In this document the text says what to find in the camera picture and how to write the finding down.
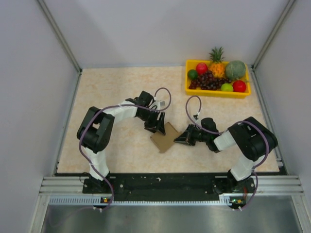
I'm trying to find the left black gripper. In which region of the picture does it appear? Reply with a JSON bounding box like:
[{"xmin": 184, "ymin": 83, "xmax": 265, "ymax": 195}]
[{"xmin": 138, "ymin": 109, "xmax": 165, "ymax": 135}]

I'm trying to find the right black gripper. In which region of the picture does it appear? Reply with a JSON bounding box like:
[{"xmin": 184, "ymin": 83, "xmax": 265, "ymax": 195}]
[{"xmin": 175, "ymin": 123, "xmax": 209, "ymax": 146}]

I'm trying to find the brown cardboard box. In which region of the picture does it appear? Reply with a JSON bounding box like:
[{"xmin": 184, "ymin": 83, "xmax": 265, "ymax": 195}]
[{"xmin": 150, "ymin": 122, "xmax": 182, "ymax": 153}]

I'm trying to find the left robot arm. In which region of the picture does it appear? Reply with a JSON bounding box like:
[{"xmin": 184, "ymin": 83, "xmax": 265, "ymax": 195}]
[{"xmin": 77, "ymin": 91, "xmax": 167, "ymax": 193}]

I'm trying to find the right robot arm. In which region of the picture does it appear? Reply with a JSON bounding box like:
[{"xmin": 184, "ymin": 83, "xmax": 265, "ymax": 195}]
[{"xmin": 174, "ymin": 116, "xmax": 278, "ymax": 193}]

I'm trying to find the dark green lime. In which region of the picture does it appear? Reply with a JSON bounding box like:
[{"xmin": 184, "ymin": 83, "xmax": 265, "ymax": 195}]
[{"xmin": 187, "ymin": 69, "xmax": 199, "ymax": 80}]

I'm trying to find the yellow plastic tray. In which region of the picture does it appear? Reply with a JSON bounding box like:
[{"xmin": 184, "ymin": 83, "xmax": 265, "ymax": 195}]
[{"xmin": 184, "ymin": 60, "xmax": 251, "ymax": 99}]

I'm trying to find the purple grape bunch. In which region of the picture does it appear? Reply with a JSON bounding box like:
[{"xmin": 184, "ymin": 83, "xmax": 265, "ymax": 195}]
[{"xmin": 189, "ymin": 71, "xmax": 231, "ymax": 91}]

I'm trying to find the red apple back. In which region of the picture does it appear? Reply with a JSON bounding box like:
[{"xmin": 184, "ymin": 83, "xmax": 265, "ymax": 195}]
[{"xmin": 195, "ymin": 63, "xmax": 208, "ymax": 75}]

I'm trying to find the red apple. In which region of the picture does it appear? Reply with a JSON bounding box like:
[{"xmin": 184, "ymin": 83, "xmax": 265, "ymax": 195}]
[
  {"xmin": 232, "ymin": 80, "xmax": 247, "ymax": 93},
  {"xmin": 195, "ymin": 63, "xmax": 208, "ymax": 75}
]

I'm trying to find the light green lime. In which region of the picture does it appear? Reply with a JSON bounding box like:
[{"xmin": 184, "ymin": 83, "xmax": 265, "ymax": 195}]
[{"xmin": 221, "ymin": 83, "xmax": 234, "ymax": 92}]

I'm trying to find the red apple front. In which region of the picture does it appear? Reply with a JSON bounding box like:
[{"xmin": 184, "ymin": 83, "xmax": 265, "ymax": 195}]
[{"xmin": 232, "ymin": 80, "xmax": 247, "ymax": 93}]

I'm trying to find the pineapple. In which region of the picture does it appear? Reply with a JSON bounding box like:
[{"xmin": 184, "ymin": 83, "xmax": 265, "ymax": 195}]
[{"xmin": 209, "ymin": 47, "xmax": 225, "ymax": 78}]

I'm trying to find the green melon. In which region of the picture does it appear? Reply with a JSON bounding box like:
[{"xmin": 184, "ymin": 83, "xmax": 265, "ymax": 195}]
[{"xmin": 225, "ymin": 60, "xmax": 246, "ymax": 81}]

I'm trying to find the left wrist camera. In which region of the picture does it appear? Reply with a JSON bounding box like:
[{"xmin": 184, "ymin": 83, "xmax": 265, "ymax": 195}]
[{"xmin": 149, "ymin": 100, "xmax": 166, "ymax": 111}]

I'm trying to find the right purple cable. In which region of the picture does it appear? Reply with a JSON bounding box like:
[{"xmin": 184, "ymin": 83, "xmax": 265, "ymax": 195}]
[{"xmin": 185, "ymin": 95, "xmax": 271, "ymax": 211}]

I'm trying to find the purple cable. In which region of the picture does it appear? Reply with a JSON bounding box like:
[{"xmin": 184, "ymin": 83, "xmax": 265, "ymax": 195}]
[
  {"xmin": 78, "ymin": 87, "xmax": 172, "ymax": 212},
  {"xmin": 185, "ymin": 95, "xmax": 271, "ymax": 211}
]

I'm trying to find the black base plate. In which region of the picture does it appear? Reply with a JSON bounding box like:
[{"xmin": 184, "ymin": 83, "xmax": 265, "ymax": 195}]
[{"xmin": 82, "ymin": 173, "xmax": 255, "ymax": 201}]

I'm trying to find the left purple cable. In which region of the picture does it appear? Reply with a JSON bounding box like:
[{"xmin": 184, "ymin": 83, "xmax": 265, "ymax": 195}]
[{"xmin": 78, "ymin": 87, "xmax": 172, "ymax": 212}]

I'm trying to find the aluminium frame rail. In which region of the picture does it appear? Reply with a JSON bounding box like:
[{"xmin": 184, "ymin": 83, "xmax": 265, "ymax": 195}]
[{"xmin": 39, "ymin": 176, "xmax": 304, "ymax": 196}]

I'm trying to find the white cable duct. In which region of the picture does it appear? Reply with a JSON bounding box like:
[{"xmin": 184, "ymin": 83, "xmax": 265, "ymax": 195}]
[{"xmin": 49, "ymin": 196, "xmax": 232, "ymax": 206}]

